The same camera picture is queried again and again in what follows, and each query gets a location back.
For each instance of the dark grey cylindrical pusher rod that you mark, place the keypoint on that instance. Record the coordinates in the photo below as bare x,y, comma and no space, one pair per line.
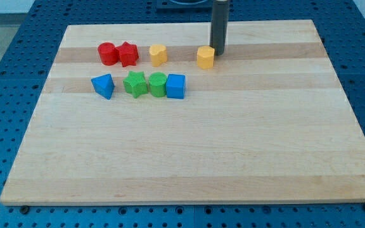
218,25

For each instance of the blue cube block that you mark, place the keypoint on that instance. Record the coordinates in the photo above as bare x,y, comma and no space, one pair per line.
176,86

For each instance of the blue triangle block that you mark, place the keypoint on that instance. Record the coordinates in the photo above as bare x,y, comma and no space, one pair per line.
103,85

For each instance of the yellow hexagon block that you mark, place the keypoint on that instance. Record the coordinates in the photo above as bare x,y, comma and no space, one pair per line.
205,57

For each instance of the wooden board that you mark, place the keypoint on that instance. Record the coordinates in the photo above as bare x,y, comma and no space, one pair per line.
269,123

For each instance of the yellow heart block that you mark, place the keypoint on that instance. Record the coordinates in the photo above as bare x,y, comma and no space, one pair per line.
158,54

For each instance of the red star block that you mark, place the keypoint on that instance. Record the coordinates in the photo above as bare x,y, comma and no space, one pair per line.
128,54

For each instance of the green cylinder block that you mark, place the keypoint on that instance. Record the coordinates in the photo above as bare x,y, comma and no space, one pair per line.
157,82

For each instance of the red cylinder block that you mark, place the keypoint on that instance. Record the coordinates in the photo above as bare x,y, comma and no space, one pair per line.
108,53

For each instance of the green star block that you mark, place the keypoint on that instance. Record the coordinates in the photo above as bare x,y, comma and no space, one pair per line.
135,84

